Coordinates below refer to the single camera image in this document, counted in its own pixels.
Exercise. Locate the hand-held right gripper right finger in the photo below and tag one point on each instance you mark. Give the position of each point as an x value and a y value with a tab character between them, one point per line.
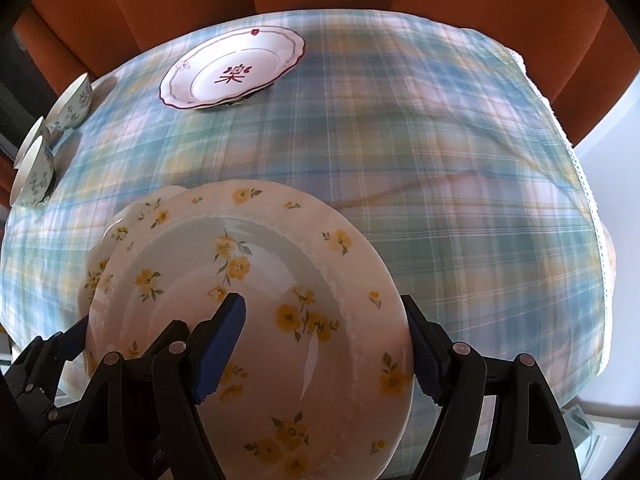
425	355

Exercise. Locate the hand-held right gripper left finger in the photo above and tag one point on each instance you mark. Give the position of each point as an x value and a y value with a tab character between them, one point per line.
225	340

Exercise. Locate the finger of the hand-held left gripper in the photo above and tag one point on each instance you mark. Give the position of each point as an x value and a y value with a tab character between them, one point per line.
45	405
72	337

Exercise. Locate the yellow floral plate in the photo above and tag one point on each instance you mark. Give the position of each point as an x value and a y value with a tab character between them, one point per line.
280	260

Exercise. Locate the white scalloped plate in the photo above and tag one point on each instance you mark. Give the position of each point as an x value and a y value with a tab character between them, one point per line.
170	191

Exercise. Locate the blue floral bowl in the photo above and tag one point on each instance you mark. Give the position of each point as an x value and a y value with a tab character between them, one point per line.
30	137
72	107
37	180

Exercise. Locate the plaid tablecloth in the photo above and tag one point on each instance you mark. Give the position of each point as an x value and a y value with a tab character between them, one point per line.
375	160

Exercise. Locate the red-rimmed white plate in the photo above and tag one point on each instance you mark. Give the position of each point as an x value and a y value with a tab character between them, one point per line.
235	67

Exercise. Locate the dark window frame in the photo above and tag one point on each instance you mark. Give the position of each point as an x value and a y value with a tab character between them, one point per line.
15	85

